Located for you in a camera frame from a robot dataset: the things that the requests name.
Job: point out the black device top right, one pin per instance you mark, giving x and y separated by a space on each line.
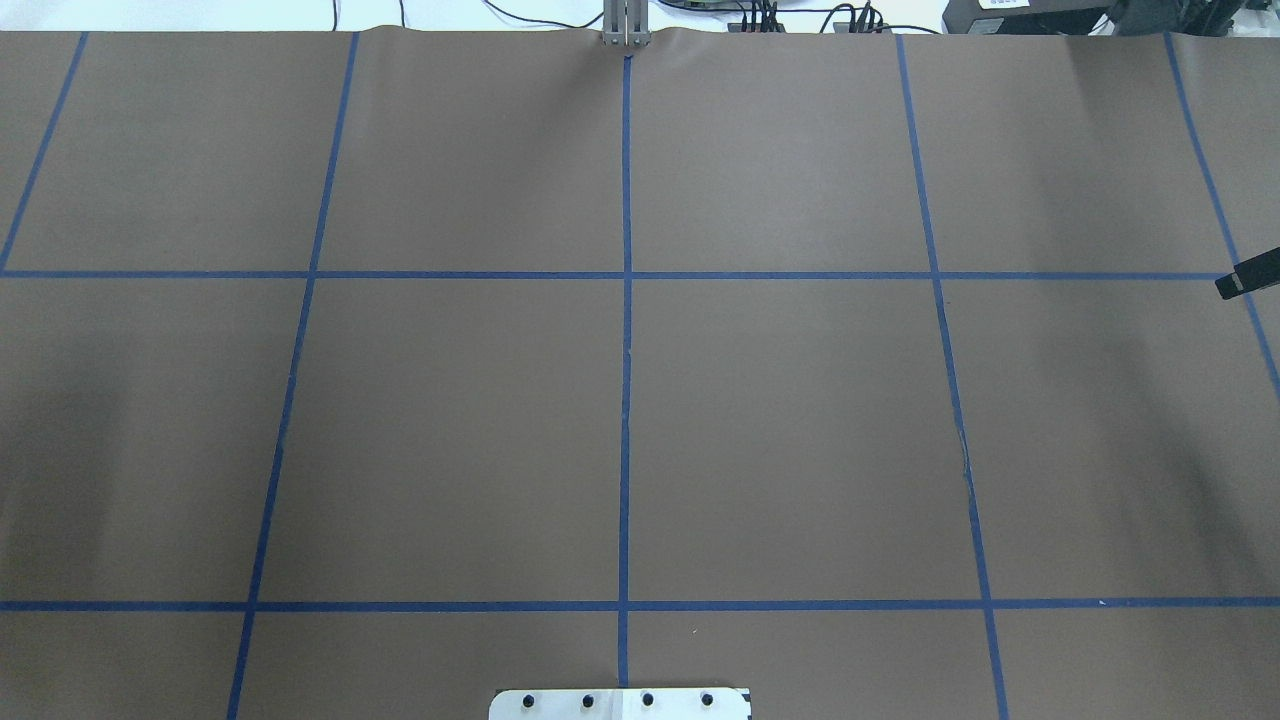
1120 18

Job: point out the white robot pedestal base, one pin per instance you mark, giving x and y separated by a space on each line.
623 703

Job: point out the aluminium frame post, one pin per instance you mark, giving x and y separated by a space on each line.
625 23

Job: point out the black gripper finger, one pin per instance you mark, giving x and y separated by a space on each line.
1257 273

